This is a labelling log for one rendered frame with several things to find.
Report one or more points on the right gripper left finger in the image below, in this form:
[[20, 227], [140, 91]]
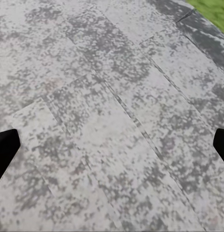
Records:
[[9, 145]]

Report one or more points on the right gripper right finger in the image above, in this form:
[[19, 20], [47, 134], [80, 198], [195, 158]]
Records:
[[218, 142]]

